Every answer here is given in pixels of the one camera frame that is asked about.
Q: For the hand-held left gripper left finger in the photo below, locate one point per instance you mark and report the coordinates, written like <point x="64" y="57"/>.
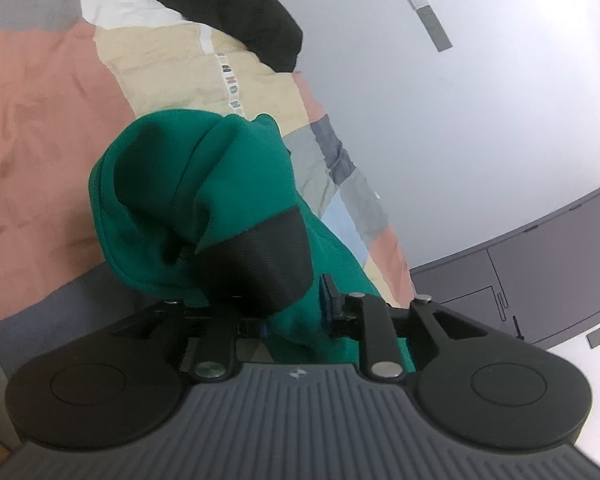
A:
<point x="220" y="330"/>

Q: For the black puffer jacket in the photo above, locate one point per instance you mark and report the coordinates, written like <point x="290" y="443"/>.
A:
<point x="240" y="10"/>

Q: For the dark grey cabinet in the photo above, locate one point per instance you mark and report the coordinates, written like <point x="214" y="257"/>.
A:
<point x="545" y="270"/>

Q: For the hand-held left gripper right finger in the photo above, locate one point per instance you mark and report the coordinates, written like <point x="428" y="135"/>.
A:
<point x="326" y="305"/>

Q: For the small grey wall plate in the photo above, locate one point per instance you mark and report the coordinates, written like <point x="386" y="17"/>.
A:
<point x="596" y="337"/>

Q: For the beige cloth with printed band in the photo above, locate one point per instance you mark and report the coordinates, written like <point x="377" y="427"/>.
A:
<point x="155" y="70"/>

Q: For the colour-block patchwork blanket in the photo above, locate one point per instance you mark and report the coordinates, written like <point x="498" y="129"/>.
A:
<point x="30" y="135"/>

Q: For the green sweatshirt with white print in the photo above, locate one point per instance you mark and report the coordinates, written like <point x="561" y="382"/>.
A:
<point x="155" y="185"/>

